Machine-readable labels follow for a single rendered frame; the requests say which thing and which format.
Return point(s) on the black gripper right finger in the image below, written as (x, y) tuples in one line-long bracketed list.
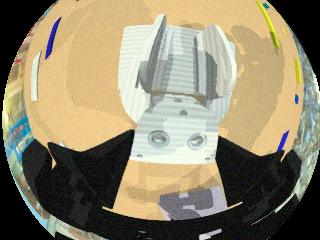
[(240, 169)]

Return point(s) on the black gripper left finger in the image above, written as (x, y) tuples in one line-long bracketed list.
[(100, 167)]

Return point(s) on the blue flat bar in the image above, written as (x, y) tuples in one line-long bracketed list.
[(50, 41)]

